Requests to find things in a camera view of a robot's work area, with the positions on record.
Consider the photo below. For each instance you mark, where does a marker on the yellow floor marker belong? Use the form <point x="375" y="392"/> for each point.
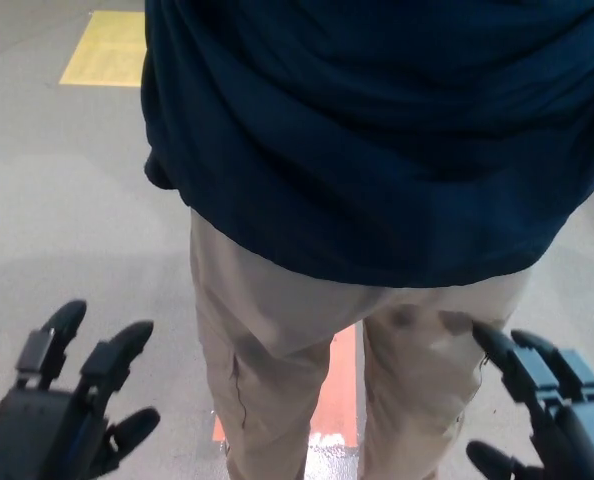
<point x="104" y="50"/>

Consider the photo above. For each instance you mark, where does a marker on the dark navy coat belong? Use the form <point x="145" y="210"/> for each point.
<point x="367" y="150"/>

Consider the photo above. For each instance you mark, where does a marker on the khaki trousers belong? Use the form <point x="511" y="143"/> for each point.
<point x="262" y="320"/>

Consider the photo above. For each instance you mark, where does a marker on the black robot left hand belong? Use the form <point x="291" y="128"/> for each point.
<point x="32" y="430"/>

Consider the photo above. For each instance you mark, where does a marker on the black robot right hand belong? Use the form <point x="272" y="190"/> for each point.
<point x="582" y="430"/>

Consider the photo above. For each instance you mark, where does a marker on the orange floor marker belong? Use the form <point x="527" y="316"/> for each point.
<point x="344" y="385"/>

